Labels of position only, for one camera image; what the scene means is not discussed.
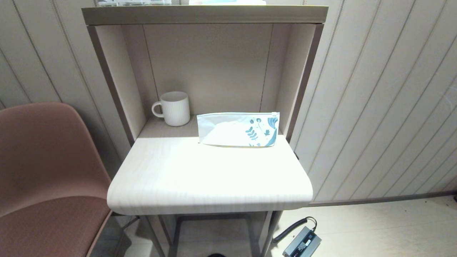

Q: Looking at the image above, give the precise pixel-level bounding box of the white ribbed mug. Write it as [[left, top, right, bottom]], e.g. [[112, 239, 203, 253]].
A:
[[151, 91, 190, 127]]

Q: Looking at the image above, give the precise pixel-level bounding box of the light wood shelf table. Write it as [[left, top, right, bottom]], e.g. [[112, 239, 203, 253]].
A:
[[81, 5, 329, 257]]

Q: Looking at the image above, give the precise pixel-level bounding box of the white pouch blue floral print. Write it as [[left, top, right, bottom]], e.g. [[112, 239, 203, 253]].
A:
[[196, 112, 281, 148]]

